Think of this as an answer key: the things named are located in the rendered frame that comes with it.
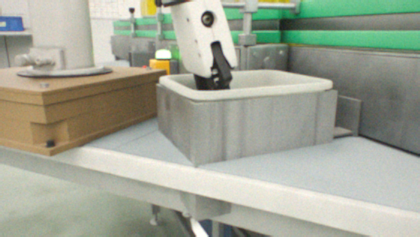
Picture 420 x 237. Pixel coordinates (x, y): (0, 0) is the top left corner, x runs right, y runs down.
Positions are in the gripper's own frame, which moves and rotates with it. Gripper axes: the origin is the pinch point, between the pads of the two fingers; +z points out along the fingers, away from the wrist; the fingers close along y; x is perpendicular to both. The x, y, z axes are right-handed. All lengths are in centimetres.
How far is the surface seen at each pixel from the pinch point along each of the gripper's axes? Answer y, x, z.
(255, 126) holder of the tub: -8.3, -1.5, 1.7
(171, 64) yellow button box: 51, -8, 1
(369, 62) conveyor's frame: -7.7, -21.7, -0.6
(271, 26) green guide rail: 18.0, -22.5, -5.8
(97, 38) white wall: 610, -25, 15
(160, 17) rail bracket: 71, -13, -11
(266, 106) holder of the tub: -8.3, -3.7, -0.2
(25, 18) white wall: 608, 71, -45
